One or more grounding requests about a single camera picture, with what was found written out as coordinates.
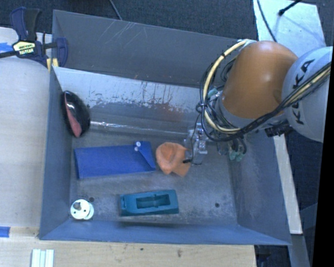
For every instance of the orange cloth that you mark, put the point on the orange cloth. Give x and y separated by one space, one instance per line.
169 158

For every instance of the white round knob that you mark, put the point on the white round knob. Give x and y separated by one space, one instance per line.
81 209

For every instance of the black cylinder on white bracket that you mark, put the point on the black cylinder on white bracket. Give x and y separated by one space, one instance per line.
277 130

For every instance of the pale wood board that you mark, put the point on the pale wood board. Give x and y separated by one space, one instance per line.
16 145

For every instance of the teal plastic case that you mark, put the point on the teal plastic case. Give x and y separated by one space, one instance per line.
148 204

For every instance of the grey metal bin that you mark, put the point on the grey metal bin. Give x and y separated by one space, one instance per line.
202 192

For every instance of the clear plastic tube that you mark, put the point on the clear plastic tube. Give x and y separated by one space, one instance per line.
138 129

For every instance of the blue flat folder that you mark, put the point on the blue flat folder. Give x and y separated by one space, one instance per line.
108 161

